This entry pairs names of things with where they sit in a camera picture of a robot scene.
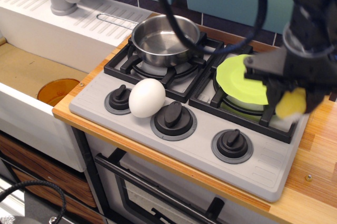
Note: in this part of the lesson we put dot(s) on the black burner grate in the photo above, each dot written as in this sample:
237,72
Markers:
228,111
179,81

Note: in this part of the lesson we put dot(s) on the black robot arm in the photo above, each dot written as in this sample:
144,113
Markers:
303,10

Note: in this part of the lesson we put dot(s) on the wooden drawer fronts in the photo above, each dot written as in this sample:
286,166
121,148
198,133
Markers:
25,163

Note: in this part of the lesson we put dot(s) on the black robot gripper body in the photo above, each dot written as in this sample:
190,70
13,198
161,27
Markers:
307,58

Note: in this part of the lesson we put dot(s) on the white toy sink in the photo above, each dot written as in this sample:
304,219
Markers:
47,48

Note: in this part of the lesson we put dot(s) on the black middle stove knob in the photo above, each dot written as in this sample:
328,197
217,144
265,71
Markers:
173,122

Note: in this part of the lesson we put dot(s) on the white egg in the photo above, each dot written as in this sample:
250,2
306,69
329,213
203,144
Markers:
146,98

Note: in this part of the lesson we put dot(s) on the oven door with black handle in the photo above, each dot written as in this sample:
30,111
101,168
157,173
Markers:
153,195

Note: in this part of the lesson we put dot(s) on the stainless steel pot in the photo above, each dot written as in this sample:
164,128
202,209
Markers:
154,39

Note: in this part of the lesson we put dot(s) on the green plastic plate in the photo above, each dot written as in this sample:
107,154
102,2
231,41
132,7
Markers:
230,77

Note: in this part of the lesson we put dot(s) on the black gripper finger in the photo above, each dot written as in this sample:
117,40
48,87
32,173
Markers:
315,94
275,90

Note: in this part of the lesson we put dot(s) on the yellow stuffed duck toy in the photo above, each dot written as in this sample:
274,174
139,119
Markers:
292,105

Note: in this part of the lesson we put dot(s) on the black right burner grate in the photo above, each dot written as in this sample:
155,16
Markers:
228,111

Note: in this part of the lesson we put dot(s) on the grey toy stove top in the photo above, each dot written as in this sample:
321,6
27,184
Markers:
264,174

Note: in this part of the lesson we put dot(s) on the black right stove knob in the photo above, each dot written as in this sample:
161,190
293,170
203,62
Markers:
232,146

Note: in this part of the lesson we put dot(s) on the black stove knob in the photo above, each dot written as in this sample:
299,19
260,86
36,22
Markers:
117,101
173,122
232,146

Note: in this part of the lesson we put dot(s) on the black left burner grate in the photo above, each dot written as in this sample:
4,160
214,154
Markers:
179,81

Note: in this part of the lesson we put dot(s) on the black left stove knob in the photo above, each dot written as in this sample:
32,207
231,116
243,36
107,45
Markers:
117,101

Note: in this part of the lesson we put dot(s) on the orange transparent plastic cup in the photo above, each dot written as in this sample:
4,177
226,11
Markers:
54,91

